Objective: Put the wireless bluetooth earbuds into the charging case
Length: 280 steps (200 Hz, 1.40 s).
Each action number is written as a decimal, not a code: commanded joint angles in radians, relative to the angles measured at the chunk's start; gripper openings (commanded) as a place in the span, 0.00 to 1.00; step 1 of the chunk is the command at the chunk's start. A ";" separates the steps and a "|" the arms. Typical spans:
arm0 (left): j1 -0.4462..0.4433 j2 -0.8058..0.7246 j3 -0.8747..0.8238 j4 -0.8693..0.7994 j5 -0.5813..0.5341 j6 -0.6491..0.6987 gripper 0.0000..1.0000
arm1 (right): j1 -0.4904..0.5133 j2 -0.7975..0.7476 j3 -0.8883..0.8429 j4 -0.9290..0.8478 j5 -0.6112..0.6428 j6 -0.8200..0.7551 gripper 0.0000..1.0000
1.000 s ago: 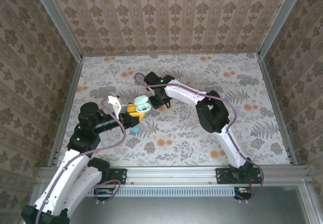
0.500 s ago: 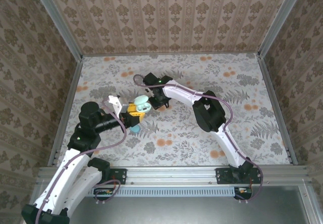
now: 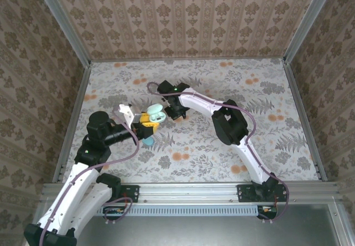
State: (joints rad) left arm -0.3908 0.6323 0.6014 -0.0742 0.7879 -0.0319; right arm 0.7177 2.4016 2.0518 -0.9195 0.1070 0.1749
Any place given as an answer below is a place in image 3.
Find mint green earbud charging case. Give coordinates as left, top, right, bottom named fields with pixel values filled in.
left=146, top=103, right=168, bottom=124

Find floral printed tablecloth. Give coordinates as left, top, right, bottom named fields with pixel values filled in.
left=59, top=58, right=320, bottom=185

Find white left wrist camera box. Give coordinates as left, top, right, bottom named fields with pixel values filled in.
left=118, top=104, right=143, bottom=125

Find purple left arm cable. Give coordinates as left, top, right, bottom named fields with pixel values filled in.
left=38, top=110, right=141, bottom=246

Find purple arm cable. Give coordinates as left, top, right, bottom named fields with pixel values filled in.
left=146, top=81, right=291, bottom=224
left=38, top=110, right=141, bottom=246

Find aluminium side rail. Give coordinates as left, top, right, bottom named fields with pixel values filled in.
left=52, top=63, right=92, bottom=185
left=282, top=60, right=328, bottom=182

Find aluminium front rail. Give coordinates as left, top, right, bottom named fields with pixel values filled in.
left=41, top=183, right=341, bottom=204

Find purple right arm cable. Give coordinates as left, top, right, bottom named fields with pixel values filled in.
left=146, top=81, right=291, bottom=224

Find grey slotted cable duct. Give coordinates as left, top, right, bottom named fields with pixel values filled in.
left=95, top=204, right=260, bottom=217

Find aluminium corner post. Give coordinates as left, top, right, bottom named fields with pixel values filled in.
left=34, top=0, right=92, bottom=68
left=283, top=0, right=339, bottom=65

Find grey metal base plate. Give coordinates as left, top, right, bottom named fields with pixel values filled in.
left=26, top=203, right=355, bottom=246

